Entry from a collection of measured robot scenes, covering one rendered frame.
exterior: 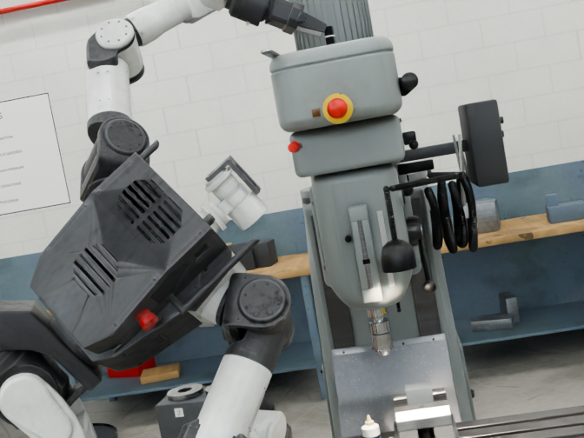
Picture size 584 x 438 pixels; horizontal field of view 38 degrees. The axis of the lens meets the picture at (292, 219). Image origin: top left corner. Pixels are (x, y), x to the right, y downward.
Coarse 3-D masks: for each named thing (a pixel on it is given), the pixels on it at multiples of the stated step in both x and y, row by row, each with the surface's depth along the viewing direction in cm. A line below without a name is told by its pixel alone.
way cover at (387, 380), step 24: (432, 336) 230; (336, 360) 233; (360, 360) 231; (384, 360) 230; (408, 360) 229; (432, 360) 228; (336, 384) 230; (360, 384) 229; (384, 384) 228; (432, 384) 226; (360, 408) 226; (384, 408) 225; (456, 408) 221; (360, 432) 222
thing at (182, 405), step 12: (192, 384) 209; (168, 396) 204; (180, 396) 201; (192, 396) 202; (204, 396) 201; (156, 408) 201; (168, 408) 200; (180, 408) 200; (192, 408) 199; (168, 420) 201; (180, 420) 200; (192, 420) 199; (168, 432) 201
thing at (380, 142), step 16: (320, 128) 179; (336, 128) 178; (352, 128) 177; (368, 128) 177; (384, 128) 177; (400, 128) 177; (304, 144) 179; (320, 144) 178; (336, 144) 178; (352, 144) 178; (368, 144) 177; (384, 144) 177; (400, 144) 177; (304, 160) 179; (320, 160) 179; (336, 160) 179; (352, 160) 178; (368, 160) 178; (384, 160) 178; (400, 160) 178; (304, 176) 180
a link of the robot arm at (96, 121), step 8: (104, 112) 163; (112, 112) 163; (120, 112) 164; (88, 120) 164; (96, 120) 162; (104, 120) 162; (88, 128) 164; (96, 128) 163; (96, 136) 165; (96, 144) 156; (96, 152) 156; (88, 160) 161; (88, 168) 161
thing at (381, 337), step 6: (372, 330) 193; (378, 330) 192; (384, 330) 192; (390, 330) 194; (372, 336) 194; (378, 336) 192; (384, 336) 192; (390, 336) 193; (378, 342) 193; (384, 342) 192; (390, 342) 193; (378, 348) 193; (384, 348) 193; (390, 348) 193
